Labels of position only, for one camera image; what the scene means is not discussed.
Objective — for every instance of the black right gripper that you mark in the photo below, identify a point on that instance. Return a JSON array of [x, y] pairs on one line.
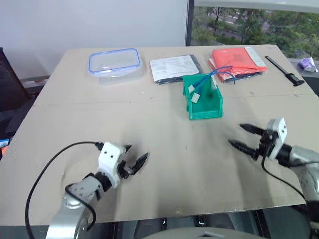
[[265, 145]]

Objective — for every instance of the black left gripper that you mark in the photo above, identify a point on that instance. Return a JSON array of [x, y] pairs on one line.
[[123, 170]]

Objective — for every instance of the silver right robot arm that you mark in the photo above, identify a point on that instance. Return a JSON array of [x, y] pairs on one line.
[[306, 159]]

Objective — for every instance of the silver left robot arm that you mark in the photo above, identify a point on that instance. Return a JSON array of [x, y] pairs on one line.
[[69, 216]]

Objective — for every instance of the green plastic bin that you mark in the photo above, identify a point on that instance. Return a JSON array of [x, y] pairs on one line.
[[207, 107]]

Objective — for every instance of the white coupler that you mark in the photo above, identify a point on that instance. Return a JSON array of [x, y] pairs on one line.
[[195, 97], [192, 88]]

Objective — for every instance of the black caliper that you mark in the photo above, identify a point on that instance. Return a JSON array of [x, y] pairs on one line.
[[284, 72]]

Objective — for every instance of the orange packet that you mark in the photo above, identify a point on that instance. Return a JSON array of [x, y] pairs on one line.
[[234, 58]]

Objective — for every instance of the grey window ledge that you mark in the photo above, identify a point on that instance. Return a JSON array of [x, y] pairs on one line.
[[295, 67]]

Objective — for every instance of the clear container with blue lid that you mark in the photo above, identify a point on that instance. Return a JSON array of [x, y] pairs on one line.
[[114, 62]]

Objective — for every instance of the purple crumpled bag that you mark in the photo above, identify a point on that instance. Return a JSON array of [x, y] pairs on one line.
[[307, 63]]

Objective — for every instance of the black packet with white label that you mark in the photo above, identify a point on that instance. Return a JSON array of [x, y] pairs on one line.
[[172, 67]]

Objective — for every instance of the orange and blue box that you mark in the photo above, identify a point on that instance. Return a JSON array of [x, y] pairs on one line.
[[3, 148]]

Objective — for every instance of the black chair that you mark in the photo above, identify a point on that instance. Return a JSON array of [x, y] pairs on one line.
[[10, 82]]

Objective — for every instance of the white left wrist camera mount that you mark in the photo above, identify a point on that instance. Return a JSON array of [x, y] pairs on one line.
[[109, 159]]

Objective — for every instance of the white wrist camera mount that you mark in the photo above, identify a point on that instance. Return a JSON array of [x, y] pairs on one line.
[[280, 134], [109, 159]]

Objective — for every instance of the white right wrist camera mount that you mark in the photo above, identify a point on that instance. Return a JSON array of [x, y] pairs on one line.
[[280, 134]]

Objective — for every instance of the dark window frame post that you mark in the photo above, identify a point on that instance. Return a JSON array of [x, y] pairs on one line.
[[190, 22]]

